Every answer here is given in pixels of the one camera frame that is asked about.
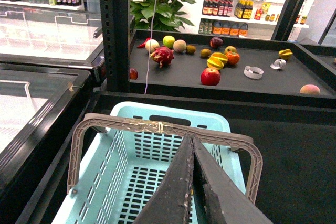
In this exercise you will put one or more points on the black display tray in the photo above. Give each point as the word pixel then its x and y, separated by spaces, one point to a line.
pixel 251 80

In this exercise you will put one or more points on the brown kiwi right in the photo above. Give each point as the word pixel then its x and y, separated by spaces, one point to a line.
pixel 205 53

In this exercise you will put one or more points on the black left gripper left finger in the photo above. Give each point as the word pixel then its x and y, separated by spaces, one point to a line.
pixel 171 201

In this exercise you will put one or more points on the small yellow star fruit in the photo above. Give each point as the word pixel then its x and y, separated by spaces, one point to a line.
pixel 285 54

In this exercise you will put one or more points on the beige melon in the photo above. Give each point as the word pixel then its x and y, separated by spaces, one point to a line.
pixel 151 45

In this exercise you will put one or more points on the green apple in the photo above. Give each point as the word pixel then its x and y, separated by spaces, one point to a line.
pixel 168 41

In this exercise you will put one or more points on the dark red plum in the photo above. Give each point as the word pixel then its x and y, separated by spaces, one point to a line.
pixel 216 42

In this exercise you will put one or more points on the pink dragon fruit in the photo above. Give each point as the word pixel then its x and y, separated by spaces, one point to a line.
pixel 163 56

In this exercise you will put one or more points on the brown kiwi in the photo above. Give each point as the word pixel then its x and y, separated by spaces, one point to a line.
pixel 205 53
pixel 190 50

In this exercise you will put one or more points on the green potted plant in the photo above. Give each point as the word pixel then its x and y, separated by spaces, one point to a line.
pixel 162 15

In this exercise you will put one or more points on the grey basket handle with tape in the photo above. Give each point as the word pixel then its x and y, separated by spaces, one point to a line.
pixel 102 122

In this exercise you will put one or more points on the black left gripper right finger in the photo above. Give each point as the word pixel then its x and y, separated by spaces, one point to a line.
pixel 219 199

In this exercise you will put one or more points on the glass top freezer near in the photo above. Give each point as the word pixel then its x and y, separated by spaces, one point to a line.
pixel 39 106

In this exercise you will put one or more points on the glass top freezer far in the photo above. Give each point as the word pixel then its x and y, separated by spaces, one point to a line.
pixel 53 38

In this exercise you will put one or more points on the tan round cantaloupe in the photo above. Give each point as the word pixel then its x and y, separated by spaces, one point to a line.
pixel 179 46

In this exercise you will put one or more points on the brown kiwi left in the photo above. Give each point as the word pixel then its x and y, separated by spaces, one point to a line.
pixel 190 50

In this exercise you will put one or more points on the black shelf upright post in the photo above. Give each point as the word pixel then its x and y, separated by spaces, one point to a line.
pixel 116 36

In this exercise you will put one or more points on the pink peach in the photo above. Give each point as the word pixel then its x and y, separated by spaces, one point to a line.
pixel 310 89

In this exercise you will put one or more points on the glass freezer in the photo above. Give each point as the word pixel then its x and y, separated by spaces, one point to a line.
pixel 39 106
pixel 53 38

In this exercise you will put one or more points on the light blue plastic basket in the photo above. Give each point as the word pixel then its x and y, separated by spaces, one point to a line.
pixel 121 170

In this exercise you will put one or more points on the small red apple at edge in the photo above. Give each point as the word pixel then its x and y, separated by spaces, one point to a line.
pixel 133 74

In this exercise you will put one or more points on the red chili pepper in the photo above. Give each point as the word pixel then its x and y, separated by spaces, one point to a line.
pixel 142 45

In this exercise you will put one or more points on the silver curled tape strip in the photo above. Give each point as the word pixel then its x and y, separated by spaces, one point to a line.
pixel 278 64

